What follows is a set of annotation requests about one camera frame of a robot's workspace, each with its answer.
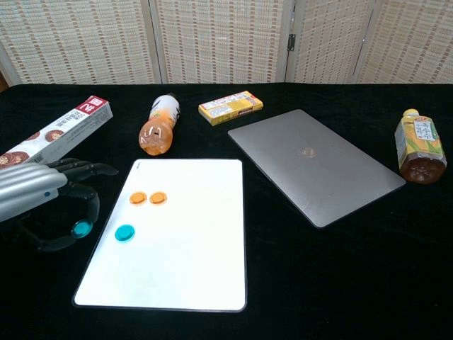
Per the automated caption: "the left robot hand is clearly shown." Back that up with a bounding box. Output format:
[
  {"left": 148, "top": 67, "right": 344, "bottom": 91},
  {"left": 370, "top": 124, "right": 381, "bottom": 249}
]
[{"left": 0, "top": 157, "right": 120, "bottom": 253}]

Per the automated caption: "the blue round magnet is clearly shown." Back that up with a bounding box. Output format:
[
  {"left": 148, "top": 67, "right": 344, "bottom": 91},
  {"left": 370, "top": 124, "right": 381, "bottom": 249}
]
[
  {"left": 72, "top": 220, "right": 94, "bottom": 239},
  {"left": 115, "top": 224, "right": 136, "bottom": 243}
]

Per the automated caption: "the white magnetic board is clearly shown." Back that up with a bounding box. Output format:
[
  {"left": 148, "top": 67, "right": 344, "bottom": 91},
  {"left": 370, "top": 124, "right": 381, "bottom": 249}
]
[{"left": 71, "top": 158, "right": 248, "bottom": 314}]

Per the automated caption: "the long white wrap box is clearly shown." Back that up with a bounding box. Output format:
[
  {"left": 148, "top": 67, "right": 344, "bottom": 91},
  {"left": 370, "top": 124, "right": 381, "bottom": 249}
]
[{"left": 0, "top": 94, "right": 114, "bottom": 170}]

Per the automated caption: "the orange drink bottle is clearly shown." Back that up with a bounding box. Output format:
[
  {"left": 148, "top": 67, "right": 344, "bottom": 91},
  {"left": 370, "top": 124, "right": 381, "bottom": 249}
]
[{"left": 138, "top": 92, "right": 182, "bottom": 157}]

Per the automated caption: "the woven folding screen panel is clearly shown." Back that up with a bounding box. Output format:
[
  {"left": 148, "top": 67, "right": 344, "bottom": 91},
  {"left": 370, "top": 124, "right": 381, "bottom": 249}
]
[
  {"left": 352, "top": 0, "right": 453, "bottom": 85},
  {"left": 285, "top": 0, "right": 376, "bottom": 85},
  {"left": 148, "top": 0, "right": 297, "bottom": 85},
  {"left": 0, "top": 0, "right": 162, "bottom": 86}
]

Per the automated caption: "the yellow snack box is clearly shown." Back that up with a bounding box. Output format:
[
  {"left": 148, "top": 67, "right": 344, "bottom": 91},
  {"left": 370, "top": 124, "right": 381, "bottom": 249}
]
[{"left": 197, "top": 90, "right": 264, "bottom": 127}]

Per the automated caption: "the silver closed laptop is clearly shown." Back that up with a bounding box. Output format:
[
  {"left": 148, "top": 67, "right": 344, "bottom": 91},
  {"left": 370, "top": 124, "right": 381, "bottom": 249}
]
[{"left": 227, "top": 108, "right": 407, "bottom": 230}]

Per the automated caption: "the black tablecloth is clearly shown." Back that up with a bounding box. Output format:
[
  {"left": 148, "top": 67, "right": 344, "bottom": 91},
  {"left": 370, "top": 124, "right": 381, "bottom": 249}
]
[{"left": 0, "top": 82, "right": 453, "bottom": 340}]

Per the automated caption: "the green tea bottle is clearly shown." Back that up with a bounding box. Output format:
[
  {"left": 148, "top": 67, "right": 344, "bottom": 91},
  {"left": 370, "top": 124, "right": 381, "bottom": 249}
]
[{"left": 394, "top": 108, "right": 448, "bottom": 184}]

